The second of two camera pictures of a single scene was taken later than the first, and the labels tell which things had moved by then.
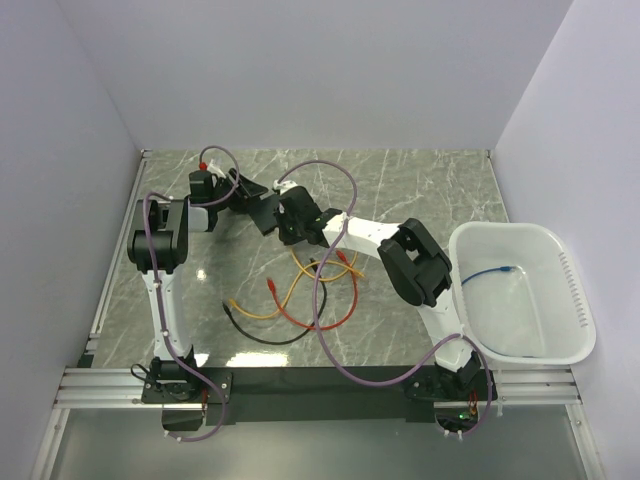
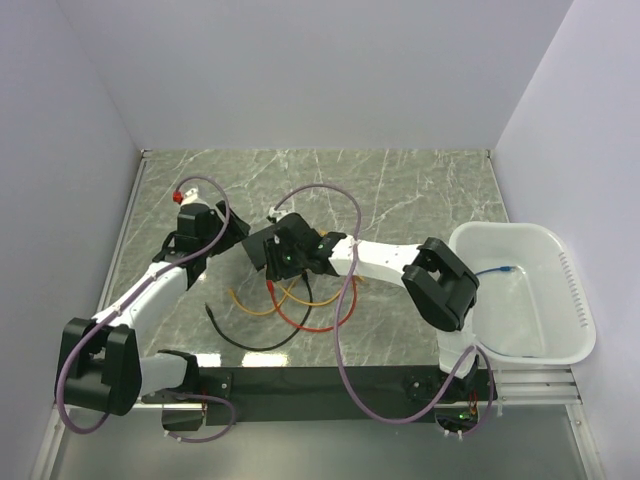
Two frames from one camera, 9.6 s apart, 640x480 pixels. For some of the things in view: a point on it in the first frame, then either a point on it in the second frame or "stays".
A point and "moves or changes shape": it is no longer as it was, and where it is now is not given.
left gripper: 248,189 to 235,231
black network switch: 264,212 to 256,246
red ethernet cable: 309,326 stays
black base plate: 310,395 stays
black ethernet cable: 306,331 to 278,342
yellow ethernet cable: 312,276 moves or changes shape
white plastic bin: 520,295 stays
